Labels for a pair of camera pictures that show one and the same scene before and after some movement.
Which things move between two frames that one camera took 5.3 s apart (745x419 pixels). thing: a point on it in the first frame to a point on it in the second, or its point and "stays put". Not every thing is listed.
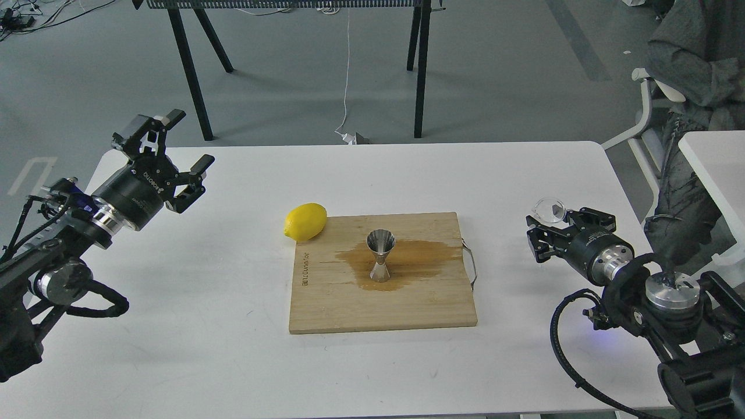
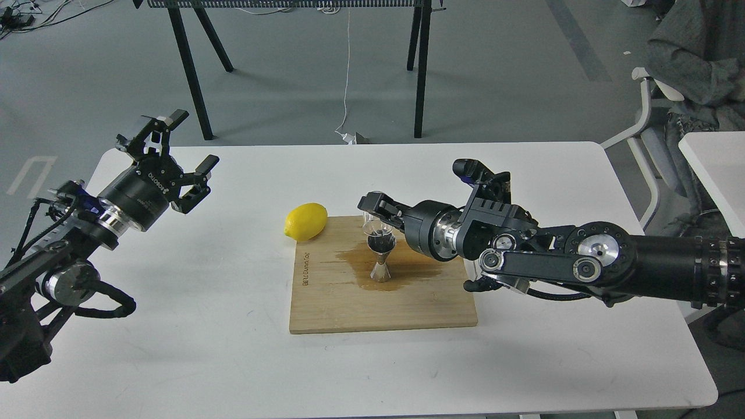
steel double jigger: (381, 242) stays put
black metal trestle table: (421, 18) stays put
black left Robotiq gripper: (139, 191) stays put
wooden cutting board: (430, 284) stays put
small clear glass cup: (549, 209) to (373, 226)
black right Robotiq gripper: (596, 251) to (430, 226)
